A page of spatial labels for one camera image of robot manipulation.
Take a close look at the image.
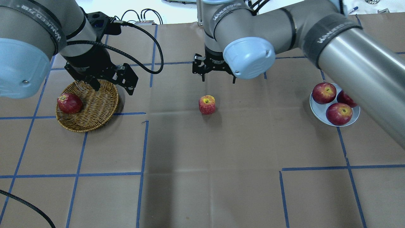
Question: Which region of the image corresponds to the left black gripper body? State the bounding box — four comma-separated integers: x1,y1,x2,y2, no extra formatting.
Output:
65,47,139,89

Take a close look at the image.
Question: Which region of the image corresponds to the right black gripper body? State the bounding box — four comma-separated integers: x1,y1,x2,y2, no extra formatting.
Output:
192,46,234,76

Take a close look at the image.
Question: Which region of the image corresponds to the yellow-red apple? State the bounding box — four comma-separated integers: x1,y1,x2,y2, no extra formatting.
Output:
198,95,216,115

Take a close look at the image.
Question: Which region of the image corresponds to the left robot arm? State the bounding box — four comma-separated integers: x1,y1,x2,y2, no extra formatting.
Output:
0,0,138,99

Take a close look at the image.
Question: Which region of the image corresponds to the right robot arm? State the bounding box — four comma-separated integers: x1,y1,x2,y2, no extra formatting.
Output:
193,0,405,147

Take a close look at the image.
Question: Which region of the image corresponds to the woven wicker basket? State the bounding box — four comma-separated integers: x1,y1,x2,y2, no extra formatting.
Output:
55,80,119,132

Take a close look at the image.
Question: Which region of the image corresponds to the dark red apple in basket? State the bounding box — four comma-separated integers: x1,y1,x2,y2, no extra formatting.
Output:
57,93,83,114

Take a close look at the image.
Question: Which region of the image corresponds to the red apple on plate back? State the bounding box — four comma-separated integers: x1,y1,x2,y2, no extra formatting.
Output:
311,82,337,105

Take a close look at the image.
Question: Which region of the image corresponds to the red apple on plate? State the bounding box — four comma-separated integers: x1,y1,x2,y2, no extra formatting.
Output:
326,103,353,126
311,82,337,105
336,90,358,108

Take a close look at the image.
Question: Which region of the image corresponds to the light blue plate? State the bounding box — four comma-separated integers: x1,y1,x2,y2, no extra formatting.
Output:
309,83,360,127

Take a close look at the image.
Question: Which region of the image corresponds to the red apple on plate left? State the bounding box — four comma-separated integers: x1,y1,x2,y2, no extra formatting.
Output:
336,90,358,108

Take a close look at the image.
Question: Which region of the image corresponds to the red apple on plate front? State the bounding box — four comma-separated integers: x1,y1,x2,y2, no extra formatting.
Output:
326,103,353,126

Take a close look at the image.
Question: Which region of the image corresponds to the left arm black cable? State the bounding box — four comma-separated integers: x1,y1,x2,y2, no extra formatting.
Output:
66,21,164,75

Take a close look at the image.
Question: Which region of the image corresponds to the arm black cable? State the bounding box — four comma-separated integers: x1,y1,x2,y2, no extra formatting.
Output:
66,21,164,75
0,189,57,228

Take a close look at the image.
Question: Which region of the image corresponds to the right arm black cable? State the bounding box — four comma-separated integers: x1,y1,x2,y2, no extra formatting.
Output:
0,189,57,228

